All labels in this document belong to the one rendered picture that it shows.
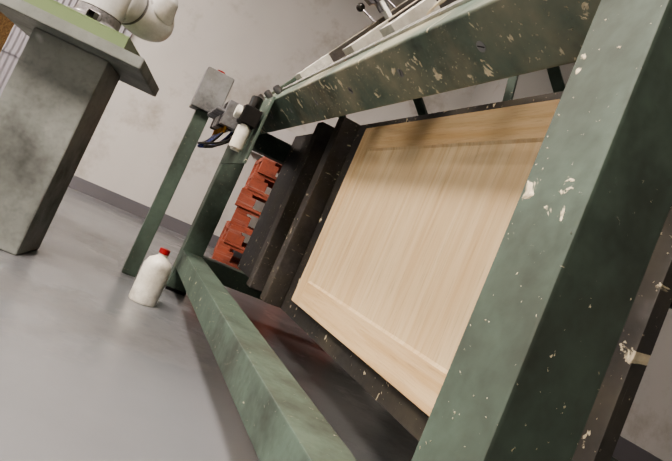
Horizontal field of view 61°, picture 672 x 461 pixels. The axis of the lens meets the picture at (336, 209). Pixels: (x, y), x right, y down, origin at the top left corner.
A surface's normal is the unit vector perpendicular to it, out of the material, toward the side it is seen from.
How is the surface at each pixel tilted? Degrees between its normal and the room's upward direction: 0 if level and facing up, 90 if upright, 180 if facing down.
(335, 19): 90
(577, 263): 90
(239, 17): 90
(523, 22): 150
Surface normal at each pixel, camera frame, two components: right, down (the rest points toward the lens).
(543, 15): -0.77, 0.59
